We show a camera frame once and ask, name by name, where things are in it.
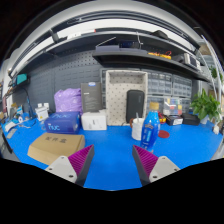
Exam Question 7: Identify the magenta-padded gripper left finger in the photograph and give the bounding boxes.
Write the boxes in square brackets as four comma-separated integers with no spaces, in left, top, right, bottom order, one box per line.
[44,143,96,187]

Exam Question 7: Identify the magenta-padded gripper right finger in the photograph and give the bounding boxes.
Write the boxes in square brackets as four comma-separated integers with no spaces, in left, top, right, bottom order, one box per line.
[131,144,182,187]

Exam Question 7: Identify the blue drink bottle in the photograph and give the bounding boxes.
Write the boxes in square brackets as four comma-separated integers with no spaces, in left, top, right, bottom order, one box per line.
[139,101,161,154]

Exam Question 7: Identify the brown cardboard box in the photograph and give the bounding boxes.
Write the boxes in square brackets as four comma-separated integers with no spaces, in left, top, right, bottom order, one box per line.
[27,132,86,166]

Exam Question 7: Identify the flat round red coaster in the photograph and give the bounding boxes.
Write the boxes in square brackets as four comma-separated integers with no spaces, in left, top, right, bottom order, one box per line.
[157,129,171,139]

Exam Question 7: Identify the blue carton box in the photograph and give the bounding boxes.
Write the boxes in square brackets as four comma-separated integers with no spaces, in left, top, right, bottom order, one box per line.
[43,111,82,135]

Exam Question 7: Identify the white faceted cup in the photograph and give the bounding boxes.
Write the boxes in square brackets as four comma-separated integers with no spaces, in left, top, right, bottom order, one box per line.
[131,117,146,141]

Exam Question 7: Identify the black box with white label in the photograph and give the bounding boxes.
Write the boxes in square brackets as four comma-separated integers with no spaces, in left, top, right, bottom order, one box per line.
[165,114,184,127]

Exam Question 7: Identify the white carton box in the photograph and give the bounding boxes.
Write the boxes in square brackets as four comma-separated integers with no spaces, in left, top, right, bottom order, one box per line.
[80,109,108,132]

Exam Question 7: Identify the black flat case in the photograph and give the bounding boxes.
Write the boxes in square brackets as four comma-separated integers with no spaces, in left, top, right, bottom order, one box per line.
[181,113,201,127]

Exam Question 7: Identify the small white labelled box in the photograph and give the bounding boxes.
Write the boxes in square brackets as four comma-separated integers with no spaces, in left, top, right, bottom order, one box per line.
[34,105,50,122]

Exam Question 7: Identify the clear organizer box, coloured parts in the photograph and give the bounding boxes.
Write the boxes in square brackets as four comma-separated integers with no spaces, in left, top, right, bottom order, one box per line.
[162,96,184,117]

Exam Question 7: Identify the purple plastic bag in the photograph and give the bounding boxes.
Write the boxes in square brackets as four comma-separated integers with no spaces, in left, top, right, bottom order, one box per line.
[53,87,84,115]

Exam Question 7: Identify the black zip case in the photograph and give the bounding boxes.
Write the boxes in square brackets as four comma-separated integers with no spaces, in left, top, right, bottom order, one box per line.
[125,89,146,124]

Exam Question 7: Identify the dark grey flat box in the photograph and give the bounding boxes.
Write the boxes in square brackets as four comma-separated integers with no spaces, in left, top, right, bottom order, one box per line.
[80,81,103,114]

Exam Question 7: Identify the green potted plant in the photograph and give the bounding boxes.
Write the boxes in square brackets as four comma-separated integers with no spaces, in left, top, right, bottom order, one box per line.
[189,88,222,125]

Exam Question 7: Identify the white dotted fabric bin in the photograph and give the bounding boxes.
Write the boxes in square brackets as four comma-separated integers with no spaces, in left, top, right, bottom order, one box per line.
[105,69,149,127]

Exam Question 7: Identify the grey small-parts drawer cabinet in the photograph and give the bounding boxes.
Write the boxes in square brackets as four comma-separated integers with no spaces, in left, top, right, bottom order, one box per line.
[100,68,194,116]

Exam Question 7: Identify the teal-screen monitor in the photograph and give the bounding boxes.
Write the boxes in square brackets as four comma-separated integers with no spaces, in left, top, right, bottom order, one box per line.
[8,73,30,88]

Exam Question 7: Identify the small hanging green plant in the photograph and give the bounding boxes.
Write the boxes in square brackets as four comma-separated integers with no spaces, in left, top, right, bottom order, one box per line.
[209,65,224,84]

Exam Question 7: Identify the dark wall shelf unit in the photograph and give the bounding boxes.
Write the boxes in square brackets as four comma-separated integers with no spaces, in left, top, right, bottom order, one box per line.
[6,9,214,84]

